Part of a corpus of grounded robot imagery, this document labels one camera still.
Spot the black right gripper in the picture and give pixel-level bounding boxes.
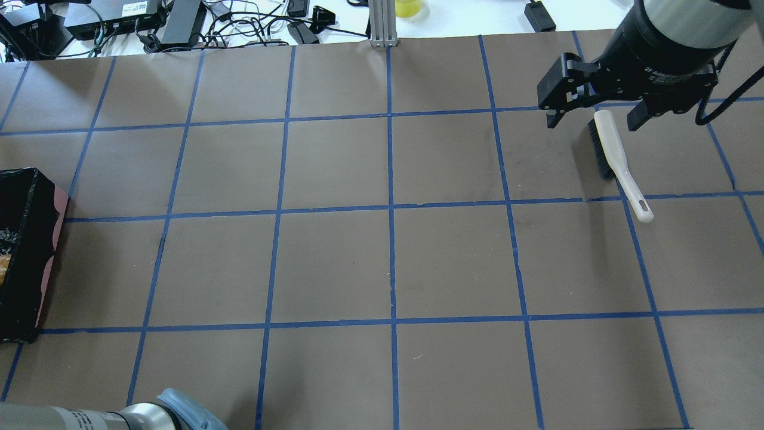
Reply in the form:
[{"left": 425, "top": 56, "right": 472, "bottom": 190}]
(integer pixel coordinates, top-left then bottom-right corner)
[{"left": 537, "top": 9, "right": 718, "bottom": 131}]

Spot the beige hand brush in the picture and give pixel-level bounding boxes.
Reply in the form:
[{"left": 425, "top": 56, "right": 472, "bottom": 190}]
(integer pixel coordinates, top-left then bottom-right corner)
[{"left": 587, "top": 109, "right": 654, "bottom": 223}]

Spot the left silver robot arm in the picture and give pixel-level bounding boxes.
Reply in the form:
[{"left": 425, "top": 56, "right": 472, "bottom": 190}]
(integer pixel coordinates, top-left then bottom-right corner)
[{"left": 1, "top": 388, "right": 229, "bottom": 429}]

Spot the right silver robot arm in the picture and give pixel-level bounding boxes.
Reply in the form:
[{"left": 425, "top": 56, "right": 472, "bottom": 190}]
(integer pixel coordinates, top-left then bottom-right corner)
[{"left": 537, "top": 1, "right": 762, "bottom": 131}]

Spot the bin with black bag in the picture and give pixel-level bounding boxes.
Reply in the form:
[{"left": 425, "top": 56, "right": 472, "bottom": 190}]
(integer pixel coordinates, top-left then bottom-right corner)
[{"left": 1, "top": 168, "right": 69, "bottom": 343}]

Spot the small black charger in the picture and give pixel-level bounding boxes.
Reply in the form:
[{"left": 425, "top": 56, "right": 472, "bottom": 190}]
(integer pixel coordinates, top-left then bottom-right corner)
[{"left": 523, "top": 1, "right": 556, "bottom": 33}]

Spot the yellow tape roll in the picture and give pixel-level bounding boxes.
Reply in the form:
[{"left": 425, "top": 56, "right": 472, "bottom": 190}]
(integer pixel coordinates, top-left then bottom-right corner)
[{"left": 394, "top": 0, "right": 424, "bottom": 17}]

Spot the black adapter on desk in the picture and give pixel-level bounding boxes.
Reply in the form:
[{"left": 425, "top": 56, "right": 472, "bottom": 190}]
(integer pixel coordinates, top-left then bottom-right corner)
[{"left": 160, "top": 0, "right": 207, "bottom": 51}]

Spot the aluminium frame post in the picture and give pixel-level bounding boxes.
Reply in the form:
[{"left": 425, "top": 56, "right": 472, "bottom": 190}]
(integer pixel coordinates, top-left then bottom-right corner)
[{"left": 368, "top": 0, "right": 399, "bottom": 47}]

